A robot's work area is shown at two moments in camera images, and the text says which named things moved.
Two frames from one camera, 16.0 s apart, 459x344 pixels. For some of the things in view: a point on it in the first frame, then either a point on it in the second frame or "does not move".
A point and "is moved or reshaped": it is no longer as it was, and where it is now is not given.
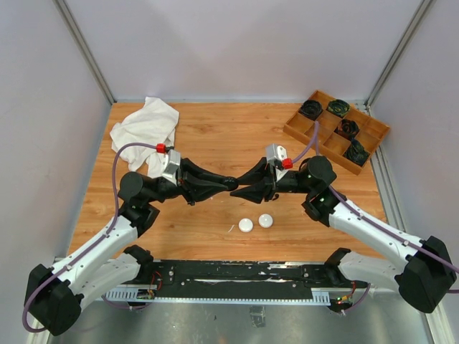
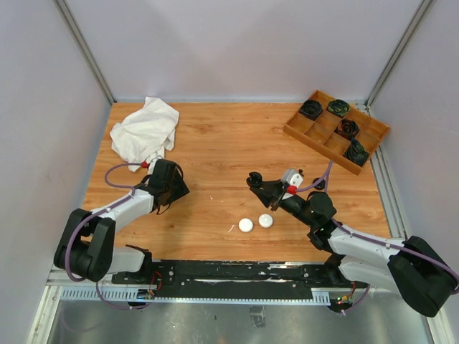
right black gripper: x=255 y=193 to x=270 y=191
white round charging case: x=265 y=221 does not move
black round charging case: x=231 y=183 is moved or reshaped
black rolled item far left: x=310 y=107 does not move
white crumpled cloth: x=154 y=123 does not move
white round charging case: x=245 y=225 does not move
